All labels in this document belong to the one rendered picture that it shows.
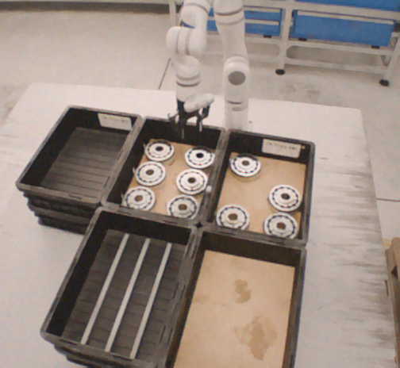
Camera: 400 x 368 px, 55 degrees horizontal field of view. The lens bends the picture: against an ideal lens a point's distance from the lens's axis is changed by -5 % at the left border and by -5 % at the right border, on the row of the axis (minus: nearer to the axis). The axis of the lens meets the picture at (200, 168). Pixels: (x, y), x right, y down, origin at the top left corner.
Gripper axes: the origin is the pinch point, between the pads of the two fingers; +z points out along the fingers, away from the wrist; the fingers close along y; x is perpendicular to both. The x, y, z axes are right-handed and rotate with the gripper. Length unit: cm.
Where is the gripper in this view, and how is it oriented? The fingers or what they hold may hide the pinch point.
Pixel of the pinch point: (190, 129)
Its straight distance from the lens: 124.8
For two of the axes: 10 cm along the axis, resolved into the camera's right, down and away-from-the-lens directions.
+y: -8.6, 3.9, -3.3
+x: 5.1, 6.4, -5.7
